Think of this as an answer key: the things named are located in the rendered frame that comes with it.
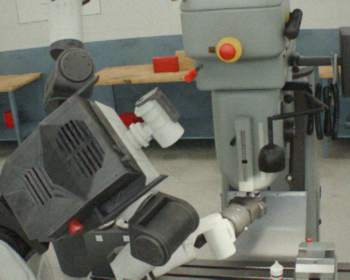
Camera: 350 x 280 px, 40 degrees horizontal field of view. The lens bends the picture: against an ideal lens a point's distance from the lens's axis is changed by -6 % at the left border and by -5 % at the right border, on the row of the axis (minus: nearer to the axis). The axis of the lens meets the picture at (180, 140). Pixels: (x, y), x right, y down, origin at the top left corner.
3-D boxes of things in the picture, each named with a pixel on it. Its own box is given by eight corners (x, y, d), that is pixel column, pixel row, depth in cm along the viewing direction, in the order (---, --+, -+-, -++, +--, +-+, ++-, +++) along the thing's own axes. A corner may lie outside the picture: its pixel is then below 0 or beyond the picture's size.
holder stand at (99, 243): (150, 277, 176) (142, 229, 169) (91, 276, 180) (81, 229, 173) (156, 259, 187) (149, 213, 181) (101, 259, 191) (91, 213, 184)
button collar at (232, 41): (242, 62, 120) (240, 37, 118) (217, 63, 121) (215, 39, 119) (243, 60, 122) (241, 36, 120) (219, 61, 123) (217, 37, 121)
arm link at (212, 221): (222, 215, 137) (177, 235, 136) (234, 243, 138) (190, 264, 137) (217, 211, 144) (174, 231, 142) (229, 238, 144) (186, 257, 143)
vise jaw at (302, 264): (333, 279, 151) (334, 268, 150) (295, 277, 155) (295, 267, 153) (334, 268, 156) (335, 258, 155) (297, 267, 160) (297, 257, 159)
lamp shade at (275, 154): (265, 175, 126) (264, 151, 124) (253, 165, 132) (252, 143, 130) (290, 169, 127) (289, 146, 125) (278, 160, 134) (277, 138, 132)
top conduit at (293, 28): (299, 39, 119) (298, 25, 118) (281, 40, 120) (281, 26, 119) (303, 18, 160) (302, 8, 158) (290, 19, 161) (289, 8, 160)
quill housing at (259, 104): (283, 195, 145) (279, 87, 134) (214, 194, 151) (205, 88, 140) (287, 169, 162) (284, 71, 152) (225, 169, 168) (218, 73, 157)
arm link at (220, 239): (237, 206, 144) (217, 224, 135) (251, 239, 145) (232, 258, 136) (206, 213, 151) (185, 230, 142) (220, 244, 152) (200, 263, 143)
